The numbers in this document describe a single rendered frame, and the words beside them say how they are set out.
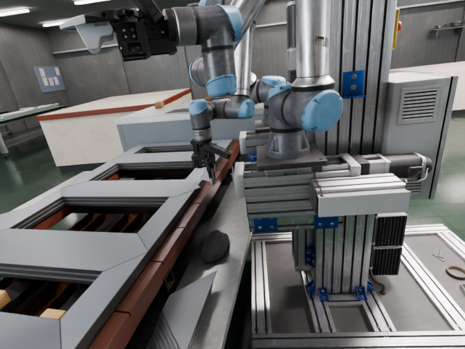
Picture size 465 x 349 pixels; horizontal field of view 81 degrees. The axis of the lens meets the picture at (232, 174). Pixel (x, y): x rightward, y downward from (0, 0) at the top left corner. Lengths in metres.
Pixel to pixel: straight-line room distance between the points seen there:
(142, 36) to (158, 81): 11.79
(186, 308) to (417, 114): 1.01
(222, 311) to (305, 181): 0.49
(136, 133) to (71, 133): 2.76
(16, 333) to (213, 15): 0.82
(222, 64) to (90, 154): 4.33
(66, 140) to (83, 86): 8.93
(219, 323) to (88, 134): 4.19
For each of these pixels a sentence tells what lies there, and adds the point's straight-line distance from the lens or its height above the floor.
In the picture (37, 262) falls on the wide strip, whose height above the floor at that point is 0.86.
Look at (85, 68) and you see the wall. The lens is 13.65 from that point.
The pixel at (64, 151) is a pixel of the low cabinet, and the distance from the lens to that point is 5.11.
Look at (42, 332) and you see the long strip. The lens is 0.80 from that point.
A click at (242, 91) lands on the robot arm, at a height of 1.25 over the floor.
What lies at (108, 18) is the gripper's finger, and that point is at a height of 1.45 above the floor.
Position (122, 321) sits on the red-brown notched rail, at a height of 0.83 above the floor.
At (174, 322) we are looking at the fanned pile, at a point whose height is 0.72.
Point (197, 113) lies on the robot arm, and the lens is 1.06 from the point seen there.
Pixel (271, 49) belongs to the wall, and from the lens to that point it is 11.80.
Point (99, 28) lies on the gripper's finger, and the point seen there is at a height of 1.44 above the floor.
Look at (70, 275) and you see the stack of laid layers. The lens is 0.96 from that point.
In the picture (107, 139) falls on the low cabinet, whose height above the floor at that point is 0.47.
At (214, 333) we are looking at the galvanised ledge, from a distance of 0.86.
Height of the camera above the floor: 1.35
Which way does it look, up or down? 22 degrees down
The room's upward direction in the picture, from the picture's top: 7 degrees counter-clockwise
